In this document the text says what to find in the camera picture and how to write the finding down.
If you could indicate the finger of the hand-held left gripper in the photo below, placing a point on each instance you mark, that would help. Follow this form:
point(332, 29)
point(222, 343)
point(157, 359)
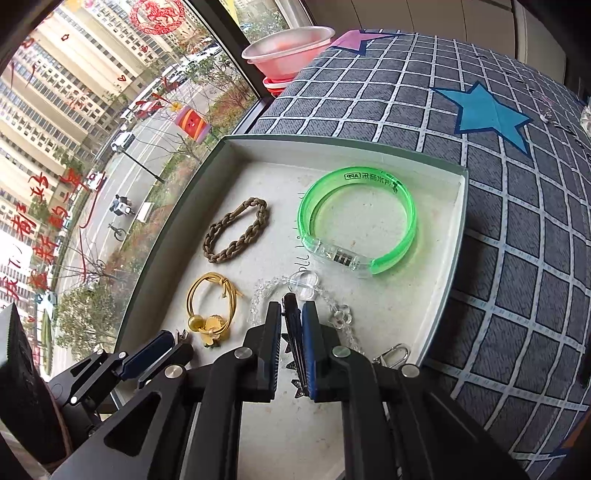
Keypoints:
point(147, 354)
point(180, 355)

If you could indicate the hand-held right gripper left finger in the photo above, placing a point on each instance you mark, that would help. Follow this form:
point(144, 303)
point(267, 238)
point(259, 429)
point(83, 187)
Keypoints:
point(270, 350)

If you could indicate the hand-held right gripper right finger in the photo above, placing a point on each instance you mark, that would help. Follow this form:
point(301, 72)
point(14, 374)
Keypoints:
point(310, 355)

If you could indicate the black hair claw clip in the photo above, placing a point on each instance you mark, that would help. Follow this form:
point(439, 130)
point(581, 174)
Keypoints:
point(292, 318)

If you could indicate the grey shallow tray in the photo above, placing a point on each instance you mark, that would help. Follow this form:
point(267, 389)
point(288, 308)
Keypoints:
point(277, 194)

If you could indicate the blue checkered tablecloth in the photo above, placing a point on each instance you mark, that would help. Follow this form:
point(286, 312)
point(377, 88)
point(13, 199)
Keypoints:
point(508, 277)

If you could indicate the lantern window sticker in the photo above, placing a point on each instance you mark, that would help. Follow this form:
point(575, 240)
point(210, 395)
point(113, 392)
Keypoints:
point(194, 122)

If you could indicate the red plastic basin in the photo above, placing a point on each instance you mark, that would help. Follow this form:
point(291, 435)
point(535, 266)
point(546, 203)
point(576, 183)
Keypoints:
point(277, 87)

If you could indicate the blue star patch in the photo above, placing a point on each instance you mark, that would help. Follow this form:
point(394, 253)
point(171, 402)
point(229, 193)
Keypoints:
point(489, 115)

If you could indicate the pink plastic basin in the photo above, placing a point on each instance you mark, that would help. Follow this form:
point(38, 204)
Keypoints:
point(286, 50)

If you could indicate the pink star patch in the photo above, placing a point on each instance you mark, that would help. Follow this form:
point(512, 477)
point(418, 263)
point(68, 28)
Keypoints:
point(355, 41)

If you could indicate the red paper-cut window sticker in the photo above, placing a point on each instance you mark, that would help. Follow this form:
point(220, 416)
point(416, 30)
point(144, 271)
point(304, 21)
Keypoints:
point(157, 14)

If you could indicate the beige cabinet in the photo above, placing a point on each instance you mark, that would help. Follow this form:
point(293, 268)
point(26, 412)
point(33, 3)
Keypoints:
point(540, 37)

